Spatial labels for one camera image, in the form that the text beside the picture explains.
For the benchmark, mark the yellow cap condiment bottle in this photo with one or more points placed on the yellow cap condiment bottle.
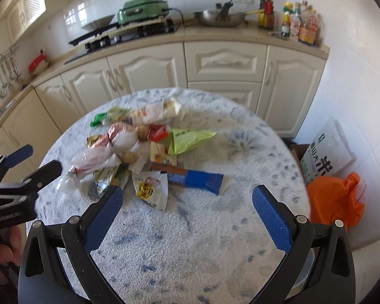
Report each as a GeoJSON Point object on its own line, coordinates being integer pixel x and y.
{"type": "Point", "coordinates": [286, 19]}

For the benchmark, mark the cardboard box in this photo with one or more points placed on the cardboard box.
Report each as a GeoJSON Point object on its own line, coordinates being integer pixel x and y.
{"type": "Point", "coordinates": [298, 150]}

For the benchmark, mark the green white sauce packet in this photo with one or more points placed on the green white sauce packet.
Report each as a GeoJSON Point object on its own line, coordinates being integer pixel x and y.
{"type": "Point", "coordinates": [108, 117]}

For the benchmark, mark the cream lower kitchen cabinets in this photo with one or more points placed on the cream lower kitchen cabinets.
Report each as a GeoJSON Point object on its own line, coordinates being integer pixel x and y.
{"type": "Point", "coordinates": [275, 81]}

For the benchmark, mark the dark soy sauce bottle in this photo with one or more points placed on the dark soy sauce bottle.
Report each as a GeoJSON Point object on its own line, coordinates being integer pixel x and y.
{"type": "Point", "coordinates": [266, 18]}

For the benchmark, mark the blue snack wrapper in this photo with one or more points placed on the blue snack wrapper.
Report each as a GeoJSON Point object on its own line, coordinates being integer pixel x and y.
{"type": "Point", "coordinates": [191, 178]}

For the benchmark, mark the hanging utensil rack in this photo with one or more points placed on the hanging utensil rack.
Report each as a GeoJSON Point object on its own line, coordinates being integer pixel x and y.
{"type": "Point", "coordinates": [10, 74]}

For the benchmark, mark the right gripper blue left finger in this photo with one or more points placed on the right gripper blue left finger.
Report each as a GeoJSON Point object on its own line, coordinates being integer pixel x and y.
{"type": "Point", "coordinates": [83, 234]}

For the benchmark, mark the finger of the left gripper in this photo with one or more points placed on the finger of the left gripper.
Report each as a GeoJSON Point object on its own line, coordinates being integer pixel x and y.
{"type": "Point", "coordinates": [43, 176]}
{"type": "Point", "coordinates": [17, 157]}

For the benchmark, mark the red small wrapper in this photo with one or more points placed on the red small wrapper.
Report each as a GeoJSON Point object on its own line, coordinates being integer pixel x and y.
{"type": "Point", "coordinates": [157, 132]}

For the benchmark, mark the orange tan wrapper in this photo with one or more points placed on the orange tan wrapper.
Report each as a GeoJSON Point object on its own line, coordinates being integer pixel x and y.
{"type": "Point", "coordinates": [159, 154]}

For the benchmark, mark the cream upper cabinets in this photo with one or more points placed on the cream upper cabinets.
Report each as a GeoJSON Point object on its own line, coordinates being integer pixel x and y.
{"type": "Point", "coordinates": [19, 15]}

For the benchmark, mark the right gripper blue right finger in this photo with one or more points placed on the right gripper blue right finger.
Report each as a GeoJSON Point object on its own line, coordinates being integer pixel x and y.
{"type": "Point", "coordinates": [291, 234]}

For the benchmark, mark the white rice bag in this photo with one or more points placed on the white rice bag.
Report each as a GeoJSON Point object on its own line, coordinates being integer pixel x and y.
{"type": "Point", "coordinates": [327, 154]}

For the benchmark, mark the steel wok pan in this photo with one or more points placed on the steel wok pan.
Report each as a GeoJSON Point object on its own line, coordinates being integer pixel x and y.
{"type": "Point", "coordinates": [221, 17]}

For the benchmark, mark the person's left hand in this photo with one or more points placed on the person's left hand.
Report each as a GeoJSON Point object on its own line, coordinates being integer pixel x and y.
{"type": "Point", "coordinates": [12, 252]}

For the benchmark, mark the red label oil bottle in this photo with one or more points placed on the red label oil bottle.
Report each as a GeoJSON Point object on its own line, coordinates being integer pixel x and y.
{"type": "Point", "coordinates": [309, 26]}

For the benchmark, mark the light green wrapper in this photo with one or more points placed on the light green wrapper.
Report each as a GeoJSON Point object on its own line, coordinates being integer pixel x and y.
{"type": "Point", "coordinates": [185, 140]}

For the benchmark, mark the white noodle snack package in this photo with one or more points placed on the white noodle snack package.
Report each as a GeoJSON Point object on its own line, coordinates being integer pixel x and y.
{"type": "Point", "coordinates": [154, 113]}

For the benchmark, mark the orange plastic trash bag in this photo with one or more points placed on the orange plastic trash bag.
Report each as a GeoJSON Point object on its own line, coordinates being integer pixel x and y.
{"type": "Point", "coordinates": [333, 198]}

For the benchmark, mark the green electric cooker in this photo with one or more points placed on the green electric cooker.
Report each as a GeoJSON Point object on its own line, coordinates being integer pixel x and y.
{"type": "Point", "coordinates": [141, 10]}

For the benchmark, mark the black gas stove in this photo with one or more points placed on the black gas stove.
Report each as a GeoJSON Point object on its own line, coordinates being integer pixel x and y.
{"type": "Point", "coordinates": [118, 35]}

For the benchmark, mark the white yellow label wrapper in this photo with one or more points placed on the white yellow label wrapper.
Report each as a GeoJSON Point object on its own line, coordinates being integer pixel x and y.
{"type": "Point", "coordinates": [152, 188]}

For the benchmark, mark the pink clear plastic bag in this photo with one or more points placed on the pink clear plastic bag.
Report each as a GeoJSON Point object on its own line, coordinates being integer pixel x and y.
{"type": "Point", "coordinates": [104, 153]}

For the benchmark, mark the brown round bun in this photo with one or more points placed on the brown round bun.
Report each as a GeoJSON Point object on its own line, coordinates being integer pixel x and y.
{"type": "Point", "coordinates": [142, 132]}
{"type": "Point", "coordinates": [128, 157]}

